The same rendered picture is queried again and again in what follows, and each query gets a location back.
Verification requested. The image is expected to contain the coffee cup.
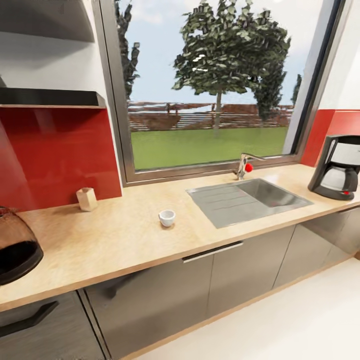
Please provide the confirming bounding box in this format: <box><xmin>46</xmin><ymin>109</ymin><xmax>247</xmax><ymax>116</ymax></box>
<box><xmin>158</xmin><ymin>210</ymin><xmax>176</xmax><ymax>227</ymax></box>

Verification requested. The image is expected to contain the electric kettle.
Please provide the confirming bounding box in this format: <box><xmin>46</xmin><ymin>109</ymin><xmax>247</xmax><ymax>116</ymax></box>
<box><xmin>0</xmin><ymin>206</ymin><xmax>44</xmax><ymax>286</ymax></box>

